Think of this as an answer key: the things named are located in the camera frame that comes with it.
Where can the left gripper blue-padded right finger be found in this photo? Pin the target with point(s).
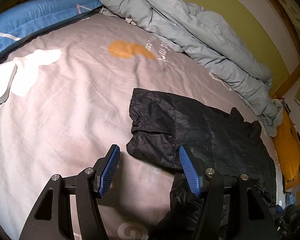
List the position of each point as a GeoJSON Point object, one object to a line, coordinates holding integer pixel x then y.
{"type": "Point", "coordinates": [239, 211]}

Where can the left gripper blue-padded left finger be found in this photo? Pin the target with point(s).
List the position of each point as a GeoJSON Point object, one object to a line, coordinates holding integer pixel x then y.
{"type": "Point", "coordinates": [50, 217]}

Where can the black puffer down jacket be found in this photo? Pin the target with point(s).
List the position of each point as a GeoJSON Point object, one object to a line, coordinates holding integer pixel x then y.
{"type": "Point", "coordinates": [162, 122]}

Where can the dark clothes pile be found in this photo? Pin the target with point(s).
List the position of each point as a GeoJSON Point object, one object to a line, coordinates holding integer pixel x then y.
{"type": "Point", "coordinates": [286, 221]}

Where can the yellow pillow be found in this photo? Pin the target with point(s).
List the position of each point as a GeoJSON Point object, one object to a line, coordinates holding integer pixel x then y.
{"type": "Point", "coordinates": [287, 147]}

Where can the grey printed bed sheet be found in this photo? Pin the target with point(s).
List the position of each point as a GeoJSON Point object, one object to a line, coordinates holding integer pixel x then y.
{"type": "Point", "coordinates": [69, 102]}

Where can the white lamp base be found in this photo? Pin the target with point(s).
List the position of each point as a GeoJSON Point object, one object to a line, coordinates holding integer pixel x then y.
{"type": "Point", "coordinates": [7, 73]}

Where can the blue pillow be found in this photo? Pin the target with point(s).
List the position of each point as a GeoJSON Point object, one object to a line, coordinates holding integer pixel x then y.
{"type": "Point", "coordinates": [34, 17]}

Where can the light blue rumpled duvet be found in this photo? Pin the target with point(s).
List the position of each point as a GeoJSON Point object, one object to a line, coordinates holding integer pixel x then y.
{"type": "Point", "coordinates": [206, 37]}

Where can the wooden bunk bed frame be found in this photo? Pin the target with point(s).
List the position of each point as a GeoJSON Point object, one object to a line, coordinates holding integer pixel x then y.
{"type": "Point", "coordinates": [289, 82]}

